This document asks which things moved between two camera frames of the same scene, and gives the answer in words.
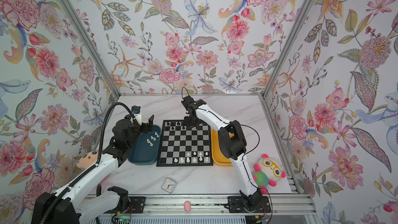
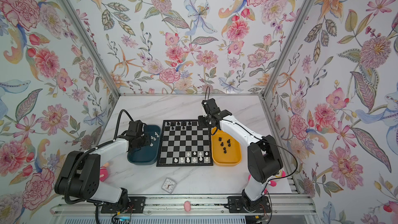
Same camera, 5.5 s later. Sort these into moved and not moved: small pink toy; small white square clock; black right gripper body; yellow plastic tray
Moved: black right gripper body
Not moved: yellow plastic tray; small white square clock; small pink toy
